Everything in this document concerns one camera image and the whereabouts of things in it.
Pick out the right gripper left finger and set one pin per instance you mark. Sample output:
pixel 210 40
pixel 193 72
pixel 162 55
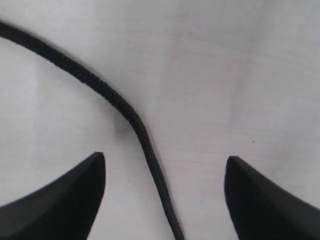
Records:
pixel 65 209

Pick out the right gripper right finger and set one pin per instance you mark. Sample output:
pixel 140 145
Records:
pixel 261 210

